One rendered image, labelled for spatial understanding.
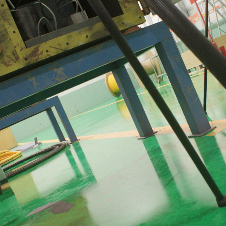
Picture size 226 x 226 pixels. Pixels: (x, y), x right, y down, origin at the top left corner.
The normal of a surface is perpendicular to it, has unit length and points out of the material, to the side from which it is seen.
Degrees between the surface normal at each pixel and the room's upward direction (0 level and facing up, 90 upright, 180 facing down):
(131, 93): 90
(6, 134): 90
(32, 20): 90
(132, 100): 90
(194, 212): 0
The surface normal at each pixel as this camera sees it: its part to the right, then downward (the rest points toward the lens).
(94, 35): 0.36, -0.08
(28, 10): 0.61, -0.21
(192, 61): -0.84, 0.40
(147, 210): -0.40, -0.91
